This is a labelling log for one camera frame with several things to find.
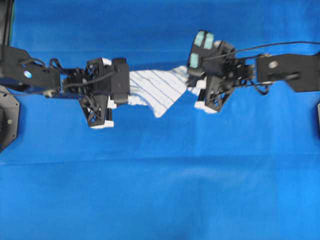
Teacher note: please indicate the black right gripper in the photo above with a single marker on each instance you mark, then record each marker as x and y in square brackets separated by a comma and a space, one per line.
[216, 88]

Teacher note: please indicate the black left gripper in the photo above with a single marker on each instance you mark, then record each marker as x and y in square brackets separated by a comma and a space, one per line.
[96, 100]

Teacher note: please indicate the white blue striped towel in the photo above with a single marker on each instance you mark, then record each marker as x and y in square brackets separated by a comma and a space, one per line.
[159, 89]

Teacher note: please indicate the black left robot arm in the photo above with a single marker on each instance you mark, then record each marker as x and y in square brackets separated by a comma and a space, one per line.
[31, 76]

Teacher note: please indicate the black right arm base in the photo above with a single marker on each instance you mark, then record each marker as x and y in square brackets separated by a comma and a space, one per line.
[318, 118]

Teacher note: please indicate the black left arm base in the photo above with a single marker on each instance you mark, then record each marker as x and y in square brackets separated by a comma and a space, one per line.
[9, 118]

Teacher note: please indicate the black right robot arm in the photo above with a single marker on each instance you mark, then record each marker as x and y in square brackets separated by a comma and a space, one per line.
[300, 72]

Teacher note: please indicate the blue table cloth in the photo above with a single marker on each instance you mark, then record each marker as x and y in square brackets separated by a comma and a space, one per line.
[249, 172]

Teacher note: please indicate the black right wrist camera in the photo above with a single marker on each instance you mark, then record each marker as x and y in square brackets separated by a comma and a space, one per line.
[204, 48]

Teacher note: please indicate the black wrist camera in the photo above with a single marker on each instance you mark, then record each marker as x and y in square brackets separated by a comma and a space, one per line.
[204, 48]
[120, 81]

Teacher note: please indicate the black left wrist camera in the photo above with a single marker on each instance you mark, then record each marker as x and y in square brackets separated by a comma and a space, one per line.
[120, 81]

